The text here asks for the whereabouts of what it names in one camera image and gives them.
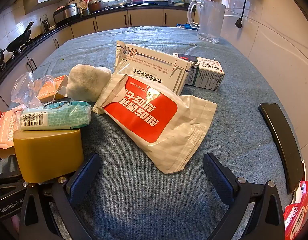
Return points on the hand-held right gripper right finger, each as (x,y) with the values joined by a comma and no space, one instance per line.
(216,177)

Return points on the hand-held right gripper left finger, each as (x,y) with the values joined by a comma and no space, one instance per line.
(84,177)

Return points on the yellow plastic container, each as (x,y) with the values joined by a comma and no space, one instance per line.
(48,155)

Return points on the teal tissue packet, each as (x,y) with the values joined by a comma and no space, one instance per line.
(56,116)

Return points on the pink wipes packet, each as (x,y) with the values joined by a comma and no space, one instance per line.
(5,130)

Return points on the blue grey tablecloth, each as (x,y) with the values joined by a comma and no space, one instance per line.
(149,200)

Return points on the black curved chair back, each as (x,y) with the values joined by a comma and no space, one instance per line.
(281,142)

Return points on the white red-label wet wipe packet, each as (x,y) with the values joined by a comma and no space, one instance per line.
(144,120)

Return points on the red white snack packet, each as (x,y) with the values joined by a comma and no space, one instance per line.
(295,215)

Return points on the small orange box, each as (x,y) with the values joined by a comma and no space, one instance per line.
(50,90)

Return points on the small white grey box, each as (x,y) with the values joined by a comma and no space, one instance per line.
(206,72)

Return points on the clear plastic wrapper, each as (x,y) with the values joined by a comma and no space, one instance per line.
(23,87)

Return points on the white medicine box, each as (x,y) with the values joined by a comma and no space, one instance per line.
(156,67)

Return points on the black wok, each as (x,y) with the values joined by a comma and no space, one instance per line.
(18,40)

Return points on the blue white packet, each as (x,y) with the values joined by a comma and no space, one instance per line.
(185,26)

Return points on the black kitchen countertop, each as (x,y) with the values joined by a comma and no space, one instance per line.
(69,23)

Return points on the steel kettle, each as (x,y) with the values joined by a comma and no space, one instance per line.
(45,25)

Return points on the silver rice cooker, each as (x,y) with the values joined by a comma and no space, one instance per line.
(72,11)

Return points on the beige lower cabinets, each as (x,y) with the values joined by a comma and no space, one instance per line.
(146,17)

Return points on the dark cooking pot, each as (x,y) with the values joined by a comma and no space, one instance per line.
(96,5)

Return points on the pan with glass lid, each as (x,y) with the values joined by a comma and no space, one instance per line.
(117,3)

